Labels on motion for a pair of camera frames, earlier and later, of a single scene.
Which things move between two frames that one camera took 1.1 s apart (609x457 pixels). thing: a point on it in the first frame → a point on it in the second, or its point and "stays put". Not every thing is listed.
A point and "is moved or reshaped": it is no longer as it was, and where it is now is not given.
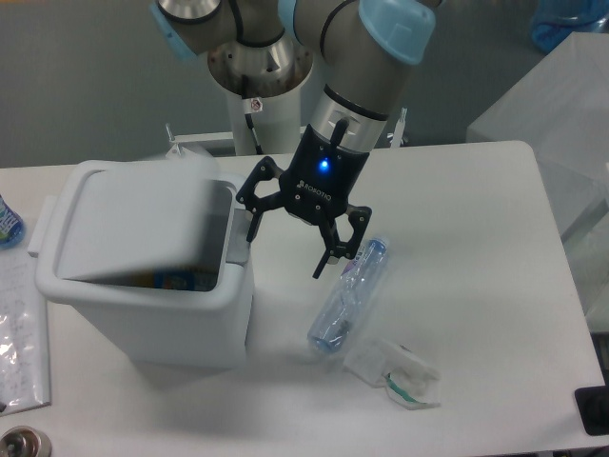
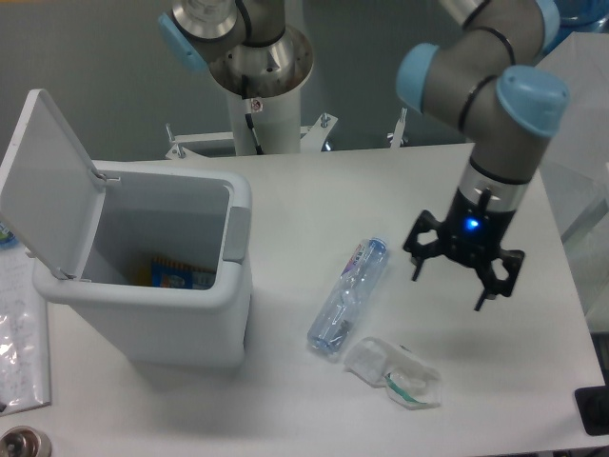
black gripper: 317,182 → 475,228
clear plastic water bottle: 341,306 stays put
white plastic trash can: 153,257 is moved or reshaped
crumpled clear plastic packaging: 411,382 stays put
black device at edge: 593,407 stays put
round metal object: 22,441 stays put
